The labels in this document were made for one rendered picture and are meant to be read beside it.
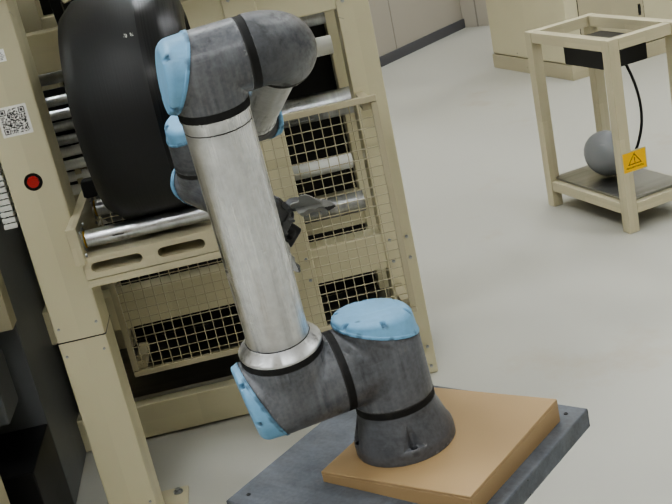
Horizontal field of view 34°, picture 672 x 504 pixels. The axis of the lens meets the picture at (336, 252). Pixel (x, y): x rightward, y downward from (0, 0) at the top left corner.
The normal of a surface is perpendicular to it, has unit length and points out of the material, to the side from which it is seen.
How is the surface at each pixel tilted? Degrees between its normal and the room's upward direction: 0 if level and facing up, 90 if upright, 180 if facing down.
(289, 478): 0
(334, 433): 0
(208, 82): 98
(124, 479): 90
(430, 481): 4
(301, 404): 98
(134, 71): 66
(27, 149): 90
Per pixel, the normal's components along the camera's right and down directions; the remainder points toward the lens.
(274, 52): 0.56, 0.22
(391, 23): 0.79, 0.05
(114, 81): 0.03, -0.06
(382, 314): -0.18, -0.94
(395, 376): 0.27, 0.25
